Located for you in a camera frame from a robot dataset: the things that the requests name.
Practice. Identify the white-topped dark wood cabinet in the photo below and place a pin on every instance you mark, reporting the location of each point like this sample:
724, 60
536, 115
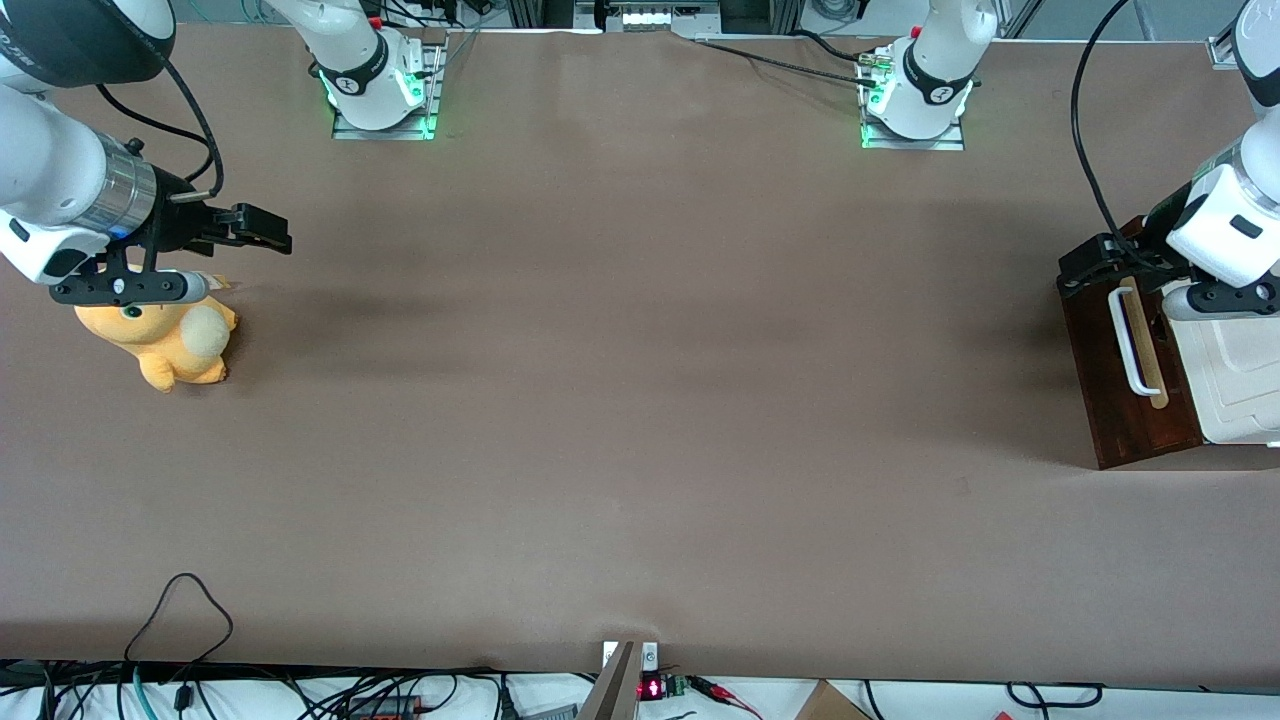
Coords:
1235, 390

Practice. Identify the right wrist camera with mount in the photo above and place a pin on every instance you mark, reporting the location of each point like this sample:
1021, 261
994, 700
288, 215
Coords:
130, 288

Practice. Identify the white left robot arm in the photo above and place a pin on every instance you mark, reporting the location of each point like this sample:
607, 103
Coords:
935, 60

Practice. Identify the cardboard piece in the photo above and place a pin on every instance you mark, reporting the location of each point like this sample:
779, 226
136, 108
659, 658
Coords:
830, 703

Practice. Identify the red clip leads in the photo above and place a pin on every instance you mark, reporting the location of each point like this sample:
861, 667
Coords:
725, 695

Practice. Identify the dark wood drawer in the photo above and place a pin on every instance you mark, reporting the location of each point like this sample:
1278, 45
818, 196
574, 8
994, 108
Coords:
1110, 420

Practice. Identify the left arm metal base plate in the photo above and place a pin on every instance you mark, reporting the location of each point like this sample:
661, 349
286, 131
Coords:
950, 143

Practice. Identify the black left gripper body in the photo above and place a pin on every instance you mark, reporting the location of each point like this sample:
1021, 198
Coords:
1152, 237

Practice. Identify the wooden bar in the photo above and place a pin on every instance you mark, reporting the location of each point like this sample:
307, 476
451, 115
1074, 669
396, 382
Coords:
612, 690

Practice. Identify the circuit board with red display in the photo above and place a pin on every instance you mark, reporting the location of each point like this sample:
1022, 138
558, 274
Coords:
660, 687

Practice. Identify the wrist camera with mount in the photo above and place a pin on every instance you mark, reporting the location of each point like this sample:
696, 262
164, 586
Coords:
130, 288
1200, 302

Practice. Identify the white lit device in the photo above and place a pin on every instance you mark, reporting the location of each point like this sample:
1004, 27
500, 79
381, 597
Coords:
650, 18

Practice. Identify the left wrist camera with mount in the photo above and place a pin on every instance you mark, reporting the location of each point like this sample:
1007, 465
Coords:
1200, 302

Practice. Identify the orange plush toy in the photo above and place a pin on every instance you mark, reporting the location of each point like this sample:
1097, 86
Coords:
165, 340

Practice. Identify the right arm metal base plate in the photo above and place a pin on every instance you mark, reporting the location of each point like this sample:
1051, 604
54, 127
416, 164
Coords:
350, 128

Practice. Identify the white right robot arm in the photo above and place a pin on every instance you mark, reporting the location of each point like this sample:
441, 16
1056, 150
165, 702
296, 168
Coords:
50, 170

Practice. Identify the aluminium profile rail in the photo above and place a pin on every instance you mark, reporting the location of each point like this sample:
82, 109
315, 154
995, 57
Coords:
1228, 48

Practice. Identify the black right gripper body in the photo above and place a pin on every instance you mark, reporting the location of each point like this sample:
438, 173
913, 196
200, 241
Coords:
180, 222

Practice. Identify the white metal bracket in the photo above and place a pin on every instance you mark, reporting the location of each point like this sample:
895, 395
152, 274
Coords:
650, 656

